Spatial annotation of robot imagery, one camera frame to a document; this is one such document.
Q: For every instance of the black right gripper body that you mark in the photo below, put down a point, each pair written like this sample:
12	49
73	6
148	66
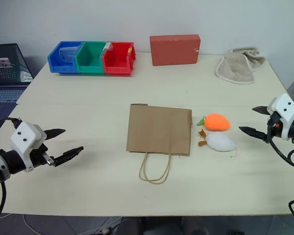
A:
275	127

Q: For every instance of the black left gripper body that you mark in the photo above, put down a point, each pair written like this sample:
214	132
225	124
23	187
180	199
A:
39	156

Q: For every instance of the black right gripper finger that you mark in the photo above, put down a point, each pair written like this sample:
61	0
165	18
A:
254	133
262	110

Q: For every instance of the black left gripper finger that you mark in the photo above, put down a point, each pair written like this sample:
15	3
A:
54	132
69	154

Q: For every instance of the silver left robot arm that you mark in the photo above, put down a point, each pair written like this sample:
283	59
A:
0	166

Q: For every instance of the white plush toy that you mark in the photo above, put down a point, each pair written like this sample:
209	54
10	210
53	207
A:
220	142

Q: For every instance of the orange plush carrot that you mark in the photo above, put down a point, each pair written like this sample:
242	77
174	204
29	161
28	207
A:
216	122

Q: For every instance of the beige towel with white trim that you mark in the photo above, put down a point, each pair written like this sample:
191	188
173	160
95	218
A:
235	69

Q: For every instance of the blue plastic storage bin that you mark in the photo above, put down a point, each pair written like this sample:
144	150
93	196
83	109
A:
56	64

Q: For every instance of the green plastic storage bin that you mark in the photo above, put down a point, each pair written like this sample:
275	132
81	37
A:
88	67

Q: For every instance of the clear plastic measuring cup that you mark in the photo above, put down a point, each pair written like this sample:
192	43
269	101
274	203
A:
67	55

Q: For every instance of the dark open laptop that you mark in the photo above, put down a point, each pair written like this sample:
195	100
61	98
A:
5	66

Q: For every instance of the red plastic storage bin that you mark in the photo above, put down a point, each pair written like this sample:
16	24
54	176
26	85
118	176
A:
115	67

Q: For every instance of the clear plastic packet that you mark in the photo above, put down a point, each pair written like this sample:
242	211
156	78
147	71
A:
108	46

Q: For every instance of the red-brown rectangular box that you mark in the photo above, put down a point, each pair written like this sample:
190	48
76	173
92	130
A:
174	50

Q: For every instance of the small yellow item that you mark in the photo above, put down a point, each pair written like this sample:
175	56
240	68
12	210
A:
130	50

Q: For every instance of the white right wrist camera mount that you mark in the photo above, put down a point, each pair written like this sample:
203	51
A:
285	107

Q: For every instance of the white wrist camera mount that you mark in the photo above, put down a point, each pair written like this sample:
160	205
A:
23	133
285	107

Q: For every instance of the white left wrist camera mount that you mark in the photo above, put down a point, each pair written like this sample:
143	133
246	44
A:
23	133

